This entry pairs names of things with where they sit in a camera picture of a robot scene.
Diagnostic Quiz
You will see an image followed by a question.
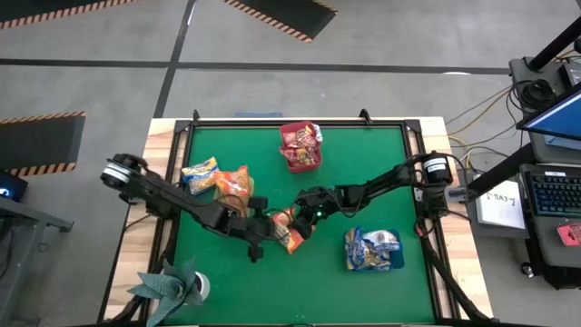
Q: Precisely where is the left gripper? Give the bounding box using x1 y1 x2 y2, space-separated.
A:
239 194 291 264

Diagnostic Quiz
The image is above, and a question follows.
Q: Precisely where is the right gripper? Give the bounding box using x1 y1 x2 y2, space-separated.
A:
289 198 359 239

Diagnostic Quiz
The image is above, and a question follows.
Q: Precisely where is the translucent yellow plastic bin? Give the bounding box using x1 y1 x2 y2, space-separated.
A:
209 174 257 222

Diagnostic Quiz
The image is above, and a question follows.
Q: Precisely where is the pink plastic bin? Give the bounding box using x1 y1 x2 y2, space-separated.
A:
279 121 324 175

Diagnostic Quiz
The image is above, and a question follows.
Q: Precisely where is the green table mat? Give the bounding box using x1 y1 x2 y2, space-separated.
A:
171 125 436 324

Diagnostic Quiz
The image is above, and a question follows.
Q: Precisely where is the blue plastic bin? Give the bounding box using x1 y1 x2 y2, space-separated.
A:
343 229 407 273

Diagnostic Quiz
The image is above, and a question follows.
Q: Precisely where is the blue flat strip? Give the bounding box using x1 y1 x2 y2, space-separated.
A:
234 111 283 119

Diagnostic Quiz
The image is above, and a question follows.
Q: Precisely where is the artificial plant in white pot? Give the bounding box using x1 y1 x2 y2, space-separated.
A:
126 257 212 327

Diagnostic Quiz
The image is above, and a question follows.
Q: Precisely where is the white labelled sheet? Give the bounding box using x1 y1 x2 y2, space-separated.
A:
474 179 527 231

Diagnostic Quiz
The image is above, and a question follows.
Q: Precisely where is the black diagonal stand leg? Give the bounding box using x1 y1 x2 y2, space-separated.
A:
465 144 537 197

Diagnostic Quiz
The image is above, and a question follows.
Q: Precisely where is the black hazard-striped floor mat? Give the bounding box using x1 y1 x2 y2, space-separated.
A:
0 0 137 31
0 111 87 178
221 0 340 45

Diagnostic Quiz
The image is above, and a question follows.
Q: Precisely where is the grey equipment cart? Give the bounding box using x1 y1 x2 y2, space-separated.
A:
507 54 581 292

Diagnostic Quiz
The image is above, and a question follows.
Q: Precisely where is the grey metal desk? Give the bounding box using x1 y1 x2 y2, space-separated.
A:
0 194 76 327

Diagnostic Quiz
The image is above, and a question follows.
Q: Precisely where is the black keyboard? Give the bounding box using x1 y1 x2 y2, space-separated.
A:
527 170 581 219

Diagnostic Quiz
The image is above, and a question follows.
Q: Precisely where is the pink card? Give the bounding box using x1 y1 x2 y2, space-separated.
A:
556 223 581 249

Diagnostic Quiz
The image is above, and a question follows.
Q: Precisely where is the black device with blue light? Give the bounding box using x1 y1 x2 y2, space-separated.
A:
0 168 29 203

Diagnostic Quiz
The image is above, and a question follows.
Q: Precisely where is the blue screen monitor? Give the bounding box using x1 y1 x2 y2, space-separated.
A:
517 81 581 143

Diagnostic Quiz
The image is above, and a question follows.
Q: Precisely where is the small black box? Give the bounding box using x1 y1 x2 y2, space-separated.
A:
557 61 581 90

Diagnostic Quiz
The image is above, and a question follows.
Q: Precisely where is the black stand pole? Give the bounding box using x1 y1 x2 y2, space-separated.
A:
526 17 581 73

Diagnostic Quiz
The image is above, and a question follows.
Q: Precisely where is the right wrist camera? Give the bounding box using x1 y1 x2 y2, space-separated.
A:
297 186 335 209

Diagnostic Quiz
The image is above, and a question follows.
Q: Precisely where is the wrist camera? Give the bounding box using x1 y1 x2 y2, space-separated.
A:
297 186 335 209
212 206 244 233

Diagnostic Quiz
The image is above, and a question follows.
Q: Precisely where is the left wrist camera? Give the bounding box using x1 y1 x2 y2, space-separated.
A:
212 206 244 233

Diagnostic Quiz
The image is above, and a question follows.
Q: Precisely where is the silver metal bracket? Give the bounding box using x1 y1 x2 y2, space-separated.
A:
442 184 471 204

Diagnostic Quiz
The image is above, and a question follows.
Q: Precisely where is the orange floor cable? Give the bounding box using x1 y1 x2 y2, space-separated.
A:
467 88 514 129

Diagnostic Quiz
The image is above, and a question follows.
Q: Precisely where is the black coiled cable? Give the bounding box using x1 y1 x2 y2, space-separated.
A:
518 77 558 110

